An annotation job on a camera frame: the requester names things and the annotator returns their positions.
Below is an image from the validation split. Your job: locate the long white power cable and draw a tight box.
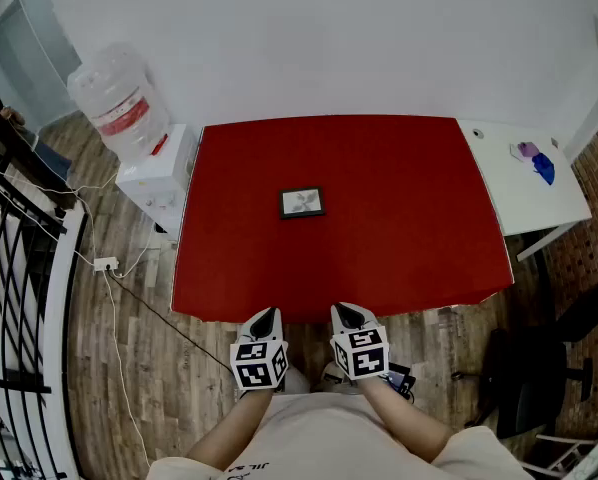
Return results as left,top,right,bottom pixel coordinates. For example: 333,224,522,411
102,271,153,467

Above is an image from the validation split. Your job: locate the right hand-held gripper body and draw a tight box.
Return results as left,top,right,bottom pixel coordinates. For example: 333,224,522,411
328,325,391,382

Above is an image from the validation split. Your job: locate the white metal rack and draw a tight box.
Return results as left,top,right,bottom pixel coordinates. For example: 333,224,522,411
521,427,598,480

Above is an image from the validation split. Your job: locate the person's shoe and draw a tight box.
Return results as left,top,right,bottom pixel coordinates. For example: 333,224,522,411
278,367,311,394
318,360,363,395

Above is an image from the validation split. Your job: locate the black metal railing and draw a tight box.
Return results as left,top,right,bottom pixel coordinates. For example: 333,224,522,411
0,137,88,480

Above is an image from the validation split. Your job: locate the black office chair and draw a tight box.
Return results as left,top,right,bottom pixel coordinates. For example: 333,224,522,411
451,267,598,439

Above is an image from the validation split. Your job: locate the clear water bottle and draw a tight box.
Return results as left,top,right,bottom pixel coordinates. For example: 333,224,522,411
67,41,171,163

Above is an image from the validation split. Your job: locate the black cable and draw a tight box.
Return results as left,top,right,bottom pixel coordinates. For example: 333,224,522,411
109,273,236,375

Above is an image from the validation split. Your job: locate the person's left shoe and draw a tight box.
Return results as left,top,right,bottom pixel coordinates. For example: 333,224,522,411
278,367,311,394

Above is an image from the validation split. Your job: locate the blue paper object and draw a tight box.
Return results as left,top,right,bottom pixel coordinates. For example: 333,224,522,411
531,151,556,187

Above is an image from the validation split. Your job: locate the person's right shoe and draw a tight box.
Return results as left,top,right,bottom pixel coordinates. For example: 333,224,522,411
318,360,363,395

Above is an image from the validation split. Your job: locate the purple paper object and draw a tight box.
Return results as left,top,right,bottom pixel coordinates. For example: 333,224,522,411
509,140,540,162

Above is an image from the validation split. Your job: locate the black phone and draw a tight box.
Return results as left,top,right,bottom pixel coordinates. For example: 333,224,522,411
386,362,417,399

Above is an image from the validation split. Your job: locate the short white power cable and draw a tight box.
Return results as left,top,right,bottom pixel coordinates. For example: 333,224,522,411
114,232,158,279

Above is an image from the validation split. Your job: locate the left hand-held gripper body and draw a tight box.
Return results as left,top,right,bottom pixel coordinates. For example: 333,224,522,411
229,338,290,392

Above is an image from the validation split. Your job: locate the white water dispenser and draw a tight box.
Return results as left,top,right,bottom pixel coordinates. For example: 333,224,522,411
114,123,200,237

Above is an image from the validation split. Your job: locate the black picture frame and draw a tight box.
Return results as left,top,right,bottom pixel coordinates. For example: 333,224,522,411
278,186,326,220

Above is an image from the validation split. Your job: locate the white side table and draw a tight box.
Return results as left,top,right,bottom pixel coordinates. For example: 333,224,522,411
456,117,594,263

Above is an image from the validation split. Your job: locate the glass partition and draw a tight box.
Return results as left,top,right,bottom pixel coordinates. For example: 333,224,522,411
0,0,83,129

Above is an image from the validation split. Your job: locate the person's white t-shirt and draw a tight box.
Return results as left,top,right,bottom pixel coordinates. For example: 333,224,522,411
146,392,535,480

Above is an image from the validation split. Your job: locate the person's left forearm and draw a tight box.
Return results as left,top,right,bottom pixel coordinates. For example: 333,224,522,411
186,389,275,472

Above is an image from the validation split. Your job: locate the thin white cable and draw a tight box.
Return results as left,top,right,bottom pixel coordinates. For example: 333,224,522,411
0,165,96,265

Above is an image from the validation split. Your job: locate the red table cloth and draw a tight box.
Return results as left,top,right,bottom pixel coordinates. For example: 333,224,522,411
171,114,515,325

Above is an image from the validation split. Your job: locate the person's right forearm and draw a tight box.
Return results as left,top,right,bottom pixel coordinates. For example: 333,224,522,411
361,377,455,464

